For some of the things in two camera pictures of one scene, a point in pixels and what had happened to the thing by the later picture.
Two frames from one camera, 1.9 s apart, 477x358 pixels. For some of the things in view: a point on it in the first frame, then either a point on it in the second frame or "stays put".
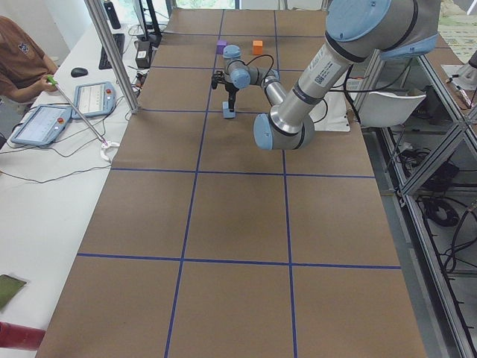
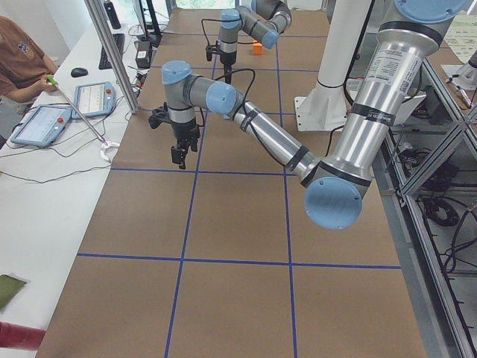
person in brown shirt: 26,70 stays put
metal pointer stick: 51,80 stays put
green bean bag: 8,286 stays put
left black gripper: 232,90 → 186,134
